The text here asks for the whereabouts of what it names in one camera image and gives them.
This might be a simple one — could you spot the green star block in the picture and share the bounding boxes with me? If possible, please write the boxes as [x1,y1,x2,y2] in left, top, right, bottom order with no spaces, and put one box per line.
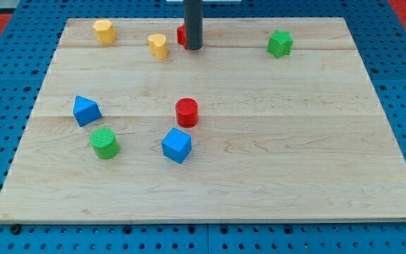
[266,30,293,59]

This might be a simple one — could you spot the yellow heart block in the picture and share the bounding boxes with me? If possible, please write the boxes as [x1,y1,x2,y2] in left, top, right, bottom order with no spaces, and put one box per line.
[147,34,168,60]

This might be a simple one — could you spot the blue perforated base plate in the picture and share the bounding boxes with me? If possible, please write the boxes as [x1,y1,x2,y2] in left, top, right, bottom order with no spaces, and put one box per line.
[0,1,406,253]

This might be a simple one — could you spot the blue triangle block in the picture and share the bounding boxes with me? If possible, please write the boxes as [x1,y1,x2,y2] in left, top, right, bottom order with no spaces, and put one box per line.
[73,95,102,127]

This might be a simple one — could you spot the wooden board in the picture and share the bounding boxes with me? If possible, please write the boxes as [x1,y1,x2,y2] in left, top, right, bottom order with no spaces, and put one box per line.
[0,18,406,224]

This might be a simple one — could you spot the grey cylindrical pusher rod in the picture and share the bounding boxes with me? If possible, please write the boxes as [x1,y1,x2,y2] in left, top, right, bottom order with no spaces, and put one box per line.
[183,0,203,50]

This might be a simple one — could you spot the green cylinder block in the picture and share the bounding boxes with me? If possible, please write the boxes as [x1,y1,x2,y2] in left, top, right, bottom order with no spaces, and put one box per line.
[90,128,119,159]

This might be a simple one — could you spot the red cylinder block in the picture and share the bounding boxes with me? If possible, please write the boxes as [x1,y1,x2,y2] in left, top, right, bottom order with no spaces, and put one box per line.
[175,97,199,128]

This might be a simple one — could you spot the red block behind rod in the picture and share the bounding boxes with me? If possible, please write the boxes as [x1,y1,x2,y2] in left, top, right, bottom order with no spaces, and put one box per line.
[176,24,187,49]

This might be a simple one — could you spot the yellow hexagon block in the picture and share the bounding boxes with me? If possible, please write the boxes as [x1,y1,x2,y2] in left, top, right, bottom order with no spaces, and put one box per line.
[92,19,116,44]

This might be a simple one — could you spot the blue cube block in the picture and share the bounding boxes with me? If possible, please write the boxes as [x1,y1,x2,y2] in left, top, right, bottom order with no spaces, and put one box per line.
[161,128,192,164]

